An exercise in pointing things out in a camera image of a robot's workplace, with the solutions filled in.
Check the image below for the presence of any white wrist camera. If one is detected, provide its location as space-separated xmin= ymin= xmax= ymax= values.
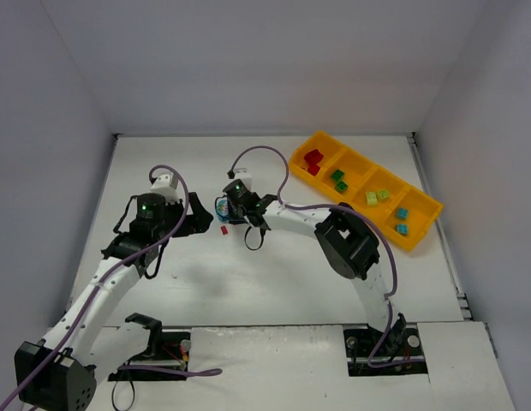
xmin=227 ymin=167 xmax=253 ymax=188
xmin=151 ymin=173 xmax=180 ymax=204

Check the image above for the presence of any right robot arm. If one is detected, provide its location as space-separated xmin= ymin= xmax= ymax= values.
xmin=223 ymin=179 xmax=406 ymax=342

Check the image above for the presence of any red square lego block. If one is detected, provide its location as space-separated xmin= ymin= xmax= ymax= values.
xmin=304 ymin=149 xmax=324 ymax=164

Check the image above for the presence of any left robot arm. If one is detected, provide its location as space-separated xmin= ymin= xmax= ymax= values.
xmin=14 ymin=189 xmax=213 ymax=410

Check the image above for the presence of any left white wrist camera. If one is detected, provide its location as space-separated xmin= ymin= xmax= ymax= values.
xmin=151 ymin=173 xmax=180 ymax=204

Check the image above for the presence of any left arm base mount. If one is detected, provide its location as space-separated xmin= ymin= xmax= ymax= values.
xmin=107 ymin=330 xmax=191 ymax=382

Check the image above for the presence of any yellow divided sorting tray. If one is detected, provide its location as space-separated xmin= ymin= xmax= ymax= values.
xmin=289 ymin=131 xmax=444 ymax=252

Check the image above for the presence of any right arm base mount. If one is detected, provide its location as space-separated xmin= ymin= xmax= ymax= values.
xmin=343 ymin=324 xmax=428 ymax=378

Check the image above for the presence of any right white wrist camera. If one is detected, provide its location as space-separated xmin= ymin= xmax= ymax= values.
xmin=227 ymin=167 xmax=253 ymax=188

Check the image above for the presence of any small green lego brick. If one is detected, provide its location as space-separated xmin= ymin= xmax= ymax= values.
xmin=335 ymin=181 xmax=348 ymax=193

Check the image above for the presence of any light green lego brick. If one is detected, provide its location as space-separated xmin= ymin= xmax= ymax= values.
xmin=366 ymin=192 xmax=378 ymax=206

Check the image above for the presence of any red arch lego block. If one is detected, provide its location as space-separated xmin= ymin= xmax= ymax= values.
xmin=307 ymin=164 xmax=320 ymax=176

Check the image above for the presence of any teal blue lego brick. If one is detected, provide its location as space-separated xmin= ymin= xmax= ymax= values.
xmin=396 ymin=207 xmax=409 ymax=221

